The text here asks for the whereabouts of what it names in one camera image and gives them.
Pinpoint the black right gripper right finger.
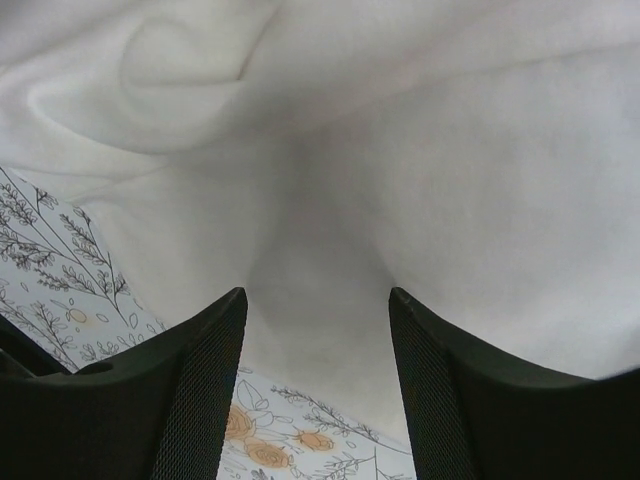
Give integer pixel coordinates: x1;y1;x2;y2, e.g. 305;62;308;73
388;287;639;480

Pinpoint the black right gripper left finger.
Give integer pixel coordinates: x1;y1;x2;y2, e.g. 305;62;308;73
1;287;248;479

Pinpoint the white t shirt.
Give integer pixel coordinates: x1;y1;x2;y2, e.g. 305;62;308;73
1;1;639;442

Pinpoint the floral patterned table mat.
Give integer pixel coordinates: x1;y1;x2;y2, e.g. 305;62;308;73
1;170;415;479

